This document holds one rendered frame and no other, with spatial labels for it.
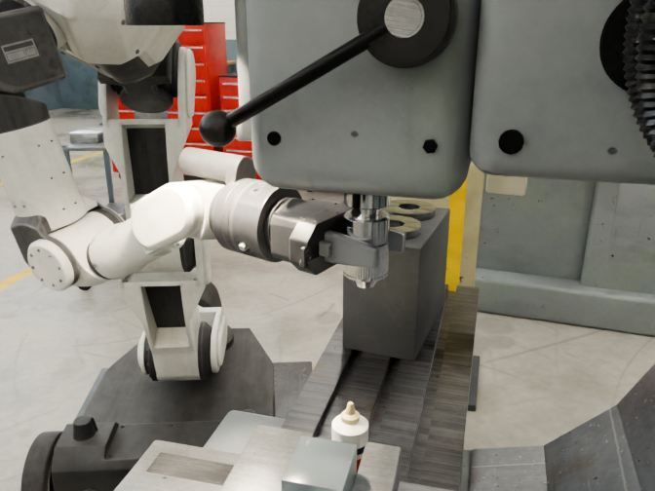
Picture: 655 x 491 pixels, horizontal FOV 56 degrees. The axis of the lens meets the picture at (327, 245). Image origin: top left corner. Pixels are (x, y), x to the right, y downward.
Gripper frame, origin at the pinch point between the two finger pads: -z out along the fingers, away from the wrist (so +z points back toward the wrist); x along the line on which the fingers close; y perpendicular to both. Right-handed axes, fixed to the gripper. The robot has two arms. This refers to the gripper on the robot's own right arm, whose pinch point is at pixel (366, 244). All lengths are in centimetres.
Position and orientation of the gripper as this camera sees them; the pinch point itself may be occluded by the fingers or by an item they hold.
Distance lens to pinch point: 63.3
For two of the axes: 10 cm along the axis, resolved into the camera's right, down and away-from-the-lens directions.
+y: -0.1, 9.4, 3.5
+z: -8.3, -2.0, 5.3
